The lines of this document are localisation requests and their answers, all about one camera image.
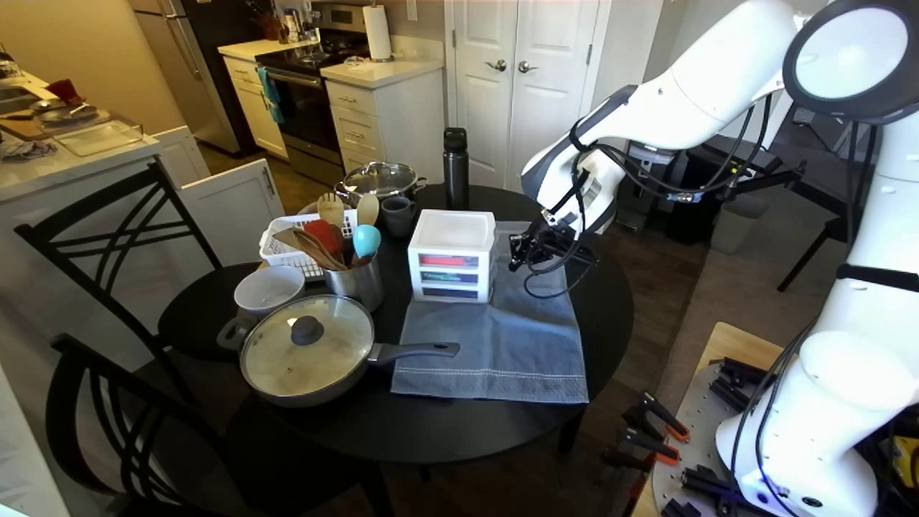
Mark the white kitchen cabinet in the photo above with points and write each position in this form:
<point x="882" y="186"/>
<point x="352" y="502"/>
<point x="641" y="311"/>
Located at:
<point x="388" y="119"/>
<point x="253" y="94"/>

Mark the white panel door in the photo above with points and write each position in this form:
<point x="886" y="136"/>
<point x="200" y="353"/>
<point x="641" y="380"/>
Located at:
<point x="562" y="74"/>
<point x="484" y="87"/>

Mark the black metal chair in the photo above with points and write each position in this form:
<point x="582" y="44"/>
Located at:
<point x="104" y="248"/>
<point x="104" y="430"/>

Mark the light blue towel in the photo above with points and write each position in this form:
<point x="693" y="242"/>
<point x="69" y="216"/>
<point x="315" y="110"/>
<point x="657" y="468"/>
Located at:
<point x="497" y="346"/>

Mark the white plastic drawer unit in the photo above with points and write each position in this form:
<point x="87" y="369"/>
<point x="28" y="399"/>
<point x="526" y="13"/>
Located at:
<point x="451" y="229"/>

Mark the black water bottle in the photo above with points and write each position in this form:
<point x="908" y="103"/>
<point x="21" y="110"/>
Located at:
<point x="456" y="168"/>

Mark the white kitchen counter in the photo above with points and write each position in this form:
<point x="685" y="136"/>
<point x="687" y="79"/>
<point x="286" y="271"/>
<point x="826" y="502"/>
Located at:
<point x="77" y="182"/>

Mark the clear drawer red contents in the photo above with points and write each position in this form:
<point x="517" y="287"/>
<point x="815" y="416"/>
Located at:
<point x="450" y="260"/>

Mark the black kitchen stove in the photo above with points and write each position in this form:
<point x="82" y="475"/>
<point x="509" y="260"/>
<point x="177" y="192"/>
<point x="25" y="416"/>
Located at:
<point x="305" y="103"/>

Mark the wooden stand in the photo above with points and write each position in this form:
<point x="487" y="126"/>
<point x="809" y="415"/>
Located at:
<point x="728" y="346"/>

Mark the red silicone spatula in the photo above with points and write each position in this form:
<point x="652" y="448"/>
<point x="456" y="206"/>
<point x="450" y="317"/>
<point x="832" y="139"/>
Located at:
<point x="326" y="237"/>

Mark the clear drawer dark contents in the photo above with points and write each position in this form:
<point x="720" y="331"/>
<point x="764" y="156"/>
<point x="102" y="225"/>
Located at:
<point x="450" y="294"/>

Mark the white bowl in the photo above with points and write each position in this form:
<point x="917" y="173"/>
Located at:
<point x="272" y="287"/>

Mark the white plastic basket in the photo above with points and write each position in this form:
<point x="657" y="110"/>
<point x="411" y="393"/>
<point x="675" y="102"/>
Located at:
<point x="280" y="251"/>

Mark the grey mug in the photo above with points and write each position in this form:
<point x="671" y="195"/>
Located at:
<point x="397" y="218"/>

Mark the paper towel roll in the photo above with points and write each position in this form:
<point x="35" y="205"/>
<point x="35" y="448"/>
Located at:
<point x="377" y="33"/>

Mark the black clamp orange trigger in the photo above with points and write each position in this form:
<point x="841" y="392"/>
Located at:
<point x="650" y="445"/>
<point x="627" y="461"/>
<point x="665" y="416"/>

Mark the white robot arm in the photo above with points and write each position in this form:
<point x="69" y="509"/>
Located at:
<point x="852" y="287"/>

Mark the grey frying pan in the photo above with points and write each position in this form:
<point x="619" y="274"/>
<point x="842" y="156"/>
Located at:
<point x="318" y="382"/>

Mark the wooden spatula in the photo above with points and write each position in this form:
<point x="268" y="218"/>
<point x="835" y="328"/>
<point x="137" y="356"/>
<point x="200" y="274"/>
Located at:
<point x="312" y="248"/>

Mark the grey waste bin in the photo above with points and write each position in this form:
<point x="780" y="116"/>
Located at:
<point x="743" y="222"/>

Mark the glass pan lid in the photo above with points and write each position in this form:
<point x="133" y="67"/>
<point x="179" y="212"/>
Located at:
<point x="305" y="346"/>

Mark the steel utensil holder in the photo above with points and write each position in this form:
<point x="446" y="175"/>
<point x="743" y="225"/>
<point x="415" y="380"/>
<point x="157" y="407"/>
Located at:
<point x="359" y="285"/>

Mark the blue silicone spatula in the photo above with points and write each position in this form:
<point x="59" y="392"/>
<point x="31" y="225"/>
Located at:
<point x="365" y="242"/>

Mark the steel pot glass lid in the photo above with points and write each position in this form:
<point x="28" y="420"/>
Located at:
<point x="377" y="178"/>

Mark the wooden spoon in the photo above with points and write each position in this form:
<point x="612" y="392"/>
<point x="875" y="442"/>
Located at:
<point x="332" y="206"/>
<point x="368" y="206"/>

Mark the refrigerator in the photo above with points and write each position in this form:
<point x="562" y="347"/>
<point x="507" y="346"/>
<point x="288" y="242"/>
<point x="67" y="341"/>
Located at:
<point x="187" y="67"/>

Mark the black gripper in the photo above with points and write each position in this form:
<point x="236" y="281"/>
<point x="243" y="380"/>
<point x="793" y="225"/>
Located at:
<point x="550" y="239"/>

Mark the black aluminium extrusion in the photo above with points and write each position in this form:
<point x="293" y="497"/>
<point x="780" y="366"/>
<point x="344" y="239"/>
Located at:
<point x="707" y="484"/>
<point x="747" y="382"/>

